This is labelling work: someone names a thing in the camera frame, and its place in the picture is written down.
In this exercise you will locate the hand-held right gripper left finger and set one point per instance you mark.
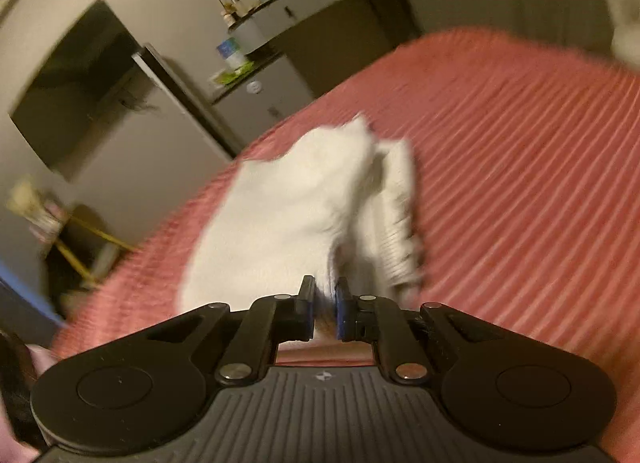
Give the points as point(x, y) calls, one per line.
point(309, 310)

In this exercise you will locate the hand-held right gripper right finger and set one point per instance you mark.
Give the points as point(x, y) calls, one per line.
point(342, 310)

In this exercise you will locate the white knit sweater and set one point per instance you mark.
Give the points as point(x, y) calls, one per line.
point(300, 213)

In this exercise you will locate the pink ribbed blanket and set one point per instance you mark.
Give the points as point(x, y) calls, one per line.
point(525, 193)

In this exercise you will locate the grey drawer cabinet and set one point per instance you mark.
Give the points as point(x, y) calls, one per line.
point(272, 95)

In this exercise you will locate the yellow-legged side table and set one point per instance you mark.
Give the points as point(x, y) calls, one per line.
point(85, 243)

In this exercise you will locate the white tower air conditioner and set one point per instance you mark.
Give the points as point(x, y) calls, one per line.
point(185, 98)

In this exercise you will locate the green packet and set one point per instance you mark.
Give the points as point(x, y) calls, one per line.
point(231, 75)

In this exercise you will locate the blue and white box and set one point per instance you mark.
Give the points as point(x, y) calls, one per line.
point(231, 53)

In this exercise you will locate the grey vanity table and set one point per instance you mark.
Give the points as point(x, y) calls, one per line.
point(330, 33)

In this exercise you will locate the wrapped flower bouquet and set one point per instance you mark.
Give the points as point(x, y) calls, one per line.
point(35, 210)

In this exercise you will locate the dark cloth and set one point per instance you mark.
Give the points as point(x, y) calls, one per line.
point(15, 393)

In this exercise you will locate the brown reed diffuser bottle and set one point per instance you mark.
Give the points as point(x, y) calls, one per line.
point(227, 13)

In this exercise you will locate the black wall television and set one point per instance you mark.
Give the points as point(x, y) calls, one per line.
point(75, 93)

